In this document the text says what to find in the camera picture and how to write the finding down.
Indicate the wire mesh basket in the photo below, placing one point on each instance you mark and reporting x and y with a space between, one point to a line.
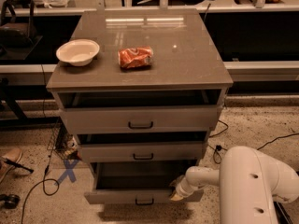
62 143

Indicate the small black round object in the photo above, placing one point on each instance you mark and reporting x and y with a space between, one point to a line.
10 201

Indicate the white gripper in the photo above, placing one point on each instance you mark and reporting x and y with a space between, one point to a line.
181 188

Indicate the black chair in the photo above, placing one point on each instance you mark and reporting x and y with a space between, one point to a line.
17 39

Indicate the grey drawer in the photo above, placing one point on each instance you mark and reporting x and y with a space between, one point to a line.
116 147
137 182
141 112

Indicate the black metal stand leg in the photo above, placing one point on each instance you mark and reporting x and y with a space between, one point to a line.
282 215

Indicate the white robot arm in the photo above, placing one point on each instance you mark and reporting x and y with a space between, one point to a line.
250 182

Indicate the crushed orange soda can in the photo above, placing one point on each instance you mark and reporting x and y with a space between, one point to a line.
135 57

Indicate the white paper bowl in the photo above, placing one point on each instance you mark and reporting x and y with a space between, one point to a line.
79 52

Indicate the grey drawer cabinet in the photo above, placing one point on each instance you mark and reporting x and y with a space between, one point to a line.
184 56

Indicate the blue tape cross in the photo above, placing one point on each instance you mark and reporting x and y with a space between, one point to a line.
69 166

